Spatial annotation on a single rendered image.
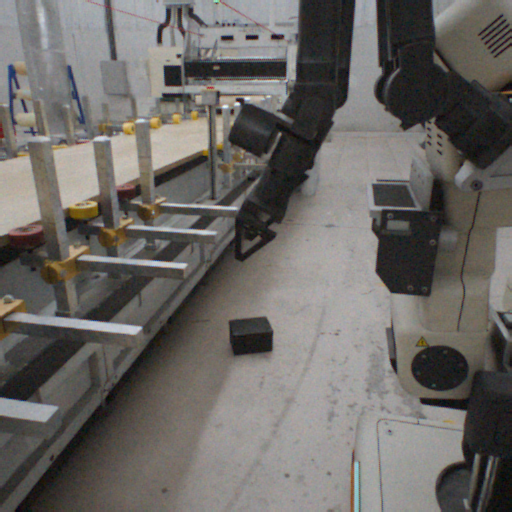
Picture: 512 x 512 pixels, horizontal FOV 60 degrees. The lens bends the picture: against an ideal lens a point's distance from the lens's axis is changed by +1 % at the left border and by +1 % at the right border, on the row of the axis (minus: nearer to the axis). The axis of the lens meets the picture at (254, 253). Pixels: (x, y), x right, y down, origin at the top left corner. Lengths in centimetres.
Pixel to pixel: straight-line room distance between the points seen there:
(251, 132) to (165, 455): 134
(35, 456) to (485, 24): 158
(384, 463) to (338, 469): 38
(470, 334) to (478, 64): 47
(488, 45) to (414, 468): 104
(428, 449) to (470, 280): 67
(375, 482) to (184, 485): 66
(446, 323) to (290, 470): 96
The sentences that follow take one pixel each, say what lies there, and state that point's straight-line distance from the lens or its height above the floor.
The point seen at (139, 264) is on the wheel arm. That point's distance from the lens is 109.
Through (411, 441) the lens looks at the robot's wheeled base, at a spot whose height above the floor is 28.
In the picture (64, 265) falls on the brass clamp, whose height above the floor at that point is 85.
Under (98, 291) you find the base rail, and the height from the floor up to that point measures 70.
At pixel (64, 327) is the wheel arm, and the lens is 93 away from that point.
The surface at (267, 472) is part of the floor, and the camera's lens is 170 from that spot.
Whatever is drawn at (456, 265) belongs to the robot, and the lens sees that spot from 92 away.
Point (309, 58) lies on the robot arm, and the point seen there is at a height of 128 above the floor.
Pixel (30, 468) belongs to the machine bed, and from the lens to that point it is 163.
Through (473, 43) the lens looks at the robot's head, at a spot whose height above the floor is 130.
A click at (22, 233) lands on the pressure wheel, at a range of 122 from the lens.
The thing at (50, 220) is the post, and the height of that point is 96.
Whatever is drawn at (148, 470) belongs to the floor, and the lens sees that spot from 175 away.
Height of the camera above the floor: 125
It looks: 21 degrees down
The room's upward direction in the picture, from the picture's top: straight up
